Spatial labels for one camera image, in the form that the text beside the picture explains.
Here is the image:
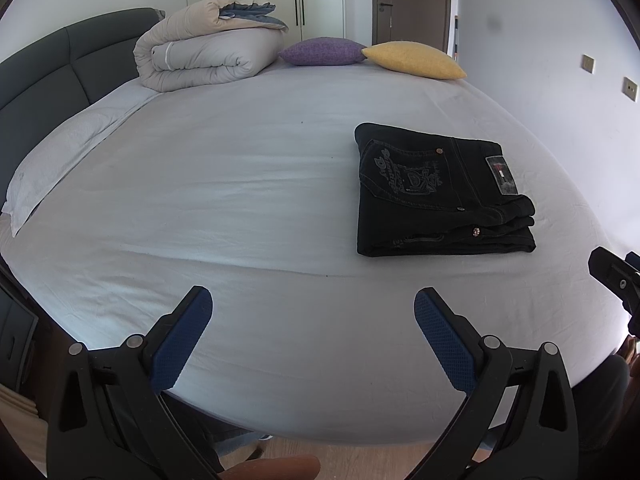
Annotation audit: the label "bed with white sheet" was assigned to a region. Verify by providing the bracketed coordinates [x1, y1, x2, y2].
[0, 57, 628, 448]

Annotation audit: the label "dark nightstand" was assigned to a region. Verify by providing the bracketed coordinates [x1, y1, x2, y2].
[0, 280, 40, 396]

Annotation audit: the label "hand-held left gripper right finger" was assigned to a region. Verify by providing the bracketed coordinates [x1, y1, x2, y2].
[405, 287, 581, 480]

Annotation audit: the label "yellow cushion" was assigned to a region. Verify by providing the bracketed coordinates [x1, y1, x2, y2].
[361, 41, 467, 81]

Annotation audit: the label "white flat pillow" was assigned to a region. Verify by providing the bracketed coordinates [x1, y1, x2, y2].
[1, 80, 163, 238]

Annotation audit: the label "folded beige duvet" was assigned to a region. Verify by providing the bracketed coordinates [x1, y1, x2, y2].
[133, 0, 290, 93]

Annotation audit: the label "person's right hand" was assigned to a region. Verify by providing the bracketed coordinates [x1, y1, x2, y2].
[616, 334, 640, 363]

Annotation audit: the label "grey padded headboard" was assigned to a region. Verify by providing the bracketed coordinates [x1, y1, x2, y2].
[0, 7, 166, 201]

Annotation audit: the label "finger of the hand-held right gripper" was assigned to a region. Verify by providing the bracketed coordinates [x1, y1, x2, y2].
[588, 246, 640, 316]

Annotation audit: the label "cream wardrobe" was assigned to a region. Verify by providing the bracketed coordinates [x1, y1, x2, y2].
[182, 0, 346, 43]

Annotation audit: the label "black pants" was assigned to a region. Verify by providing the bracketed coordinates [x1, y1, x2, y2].
[354, 122, 537, 258]

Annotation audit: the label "brown door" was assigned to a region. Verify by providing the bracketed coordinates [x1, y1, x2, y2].
[372, 0, 453, 56]

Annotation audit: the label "purple cushion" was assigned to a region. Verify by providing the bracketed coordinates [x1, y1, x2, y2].
[279, 36, 368, 67]

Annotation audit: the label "person's leg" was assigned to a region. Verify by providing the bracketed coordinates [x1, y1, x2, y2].
[570, 355, 632, 466]

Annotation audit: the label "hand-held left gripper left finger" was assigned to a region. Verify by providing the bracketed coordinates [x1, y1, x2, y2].
[45, 286, 236, 480]

